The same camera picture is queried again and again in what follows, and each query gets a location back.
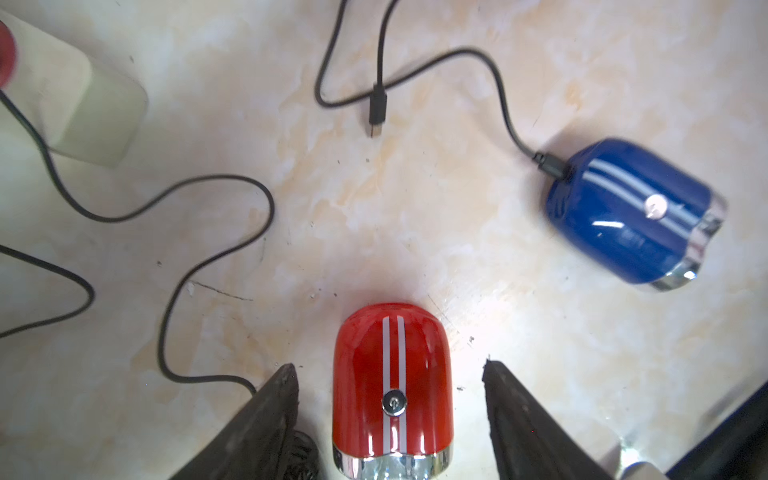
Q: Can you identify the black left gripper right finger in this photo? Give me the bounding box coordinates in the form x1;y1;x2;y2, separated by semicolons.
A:
482;360;610;479

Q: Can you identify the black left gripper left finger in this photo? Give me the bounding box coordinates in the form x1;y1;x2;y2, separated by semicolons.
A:
173;364;299;479

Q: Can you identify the red shaver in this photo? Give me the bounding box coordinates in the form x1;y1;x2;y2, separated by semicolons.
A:
332;303;454;479

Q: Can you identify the black red shaver cable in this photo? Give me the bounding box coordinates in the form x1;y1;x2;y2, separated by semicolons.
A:
365;0;402;139

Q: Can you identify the blue shaver right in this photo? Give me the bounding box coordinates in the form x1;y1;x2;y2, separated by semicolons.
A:
545;138;728;291

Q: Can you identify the white power strip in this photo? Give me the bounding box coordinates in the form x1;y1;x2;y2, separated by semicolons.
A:
1;11;148;167

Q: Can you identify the black middle shaver cable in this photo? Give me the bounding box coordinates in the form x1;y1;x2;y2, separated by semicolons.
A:
0;89;277;397

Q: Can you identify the black blue shaver cable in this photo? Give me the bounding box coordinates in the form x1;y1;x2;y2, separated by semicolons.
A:
313;0;568;179

